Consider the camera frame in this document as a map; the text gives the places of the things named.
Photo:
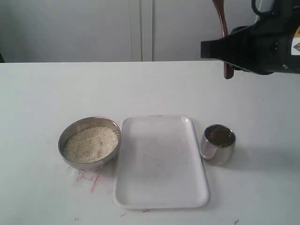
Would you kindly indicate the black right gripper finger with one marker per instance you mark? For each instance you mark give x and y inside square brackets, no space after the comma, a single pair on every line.
[235,49]

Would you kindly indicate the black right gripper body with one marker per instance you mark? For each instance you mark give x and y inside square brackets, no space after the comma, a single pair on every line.
[277,37]

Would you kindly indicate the brown wooden spoon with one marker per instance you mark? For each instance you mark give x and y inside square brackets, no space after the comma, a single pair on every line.
[219,6]

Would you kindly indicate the small steel cup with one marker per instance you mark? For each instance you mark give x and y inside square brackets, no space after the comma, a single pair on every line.
[217,144]

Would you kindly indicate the steel bowl of rice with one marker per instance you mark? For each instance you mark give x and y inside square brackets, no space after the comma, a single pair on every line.
[89,143]

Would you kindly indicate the white plastic tray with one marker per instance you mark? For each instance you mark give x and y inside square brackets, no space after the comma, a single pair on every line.
[159,165]

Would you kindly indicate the white cabinet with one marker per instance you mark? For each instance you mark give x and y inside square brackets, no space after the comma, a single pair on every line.
[105,30]

